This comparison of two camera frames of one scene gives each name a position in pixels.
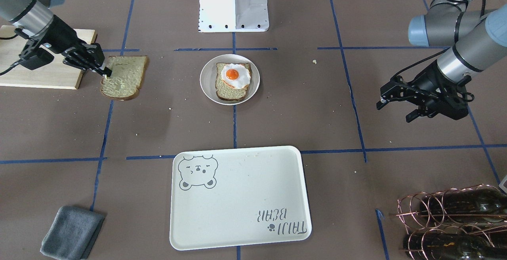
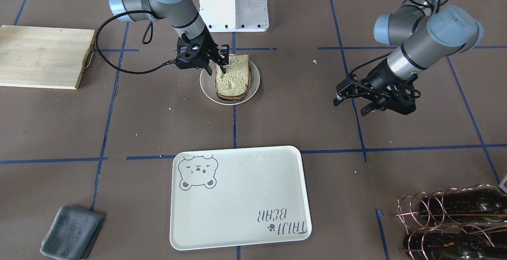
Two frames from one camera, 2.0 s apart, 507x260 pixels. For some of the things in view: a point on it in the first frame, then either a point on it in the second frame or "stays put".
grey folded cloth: [72, 233] stays put
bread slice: [128, 73] -> [235, 82]
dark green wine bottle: [465, 206] stays put
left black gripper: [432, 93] -> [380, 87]
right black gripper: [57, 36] -> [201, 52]
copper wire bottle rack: [466, 223] stays put
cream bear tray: [226, 197] stays put
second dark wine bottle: [449, 246] stays put
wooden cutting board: [57, 74] stays put
